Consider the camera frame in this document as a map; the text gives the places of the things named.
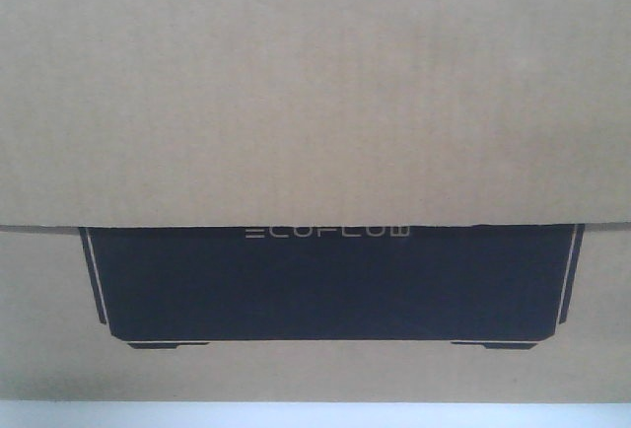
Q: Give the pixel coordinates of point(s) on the brown cardboard box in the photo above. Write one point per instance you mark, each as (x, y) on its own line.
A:
(310, 112)

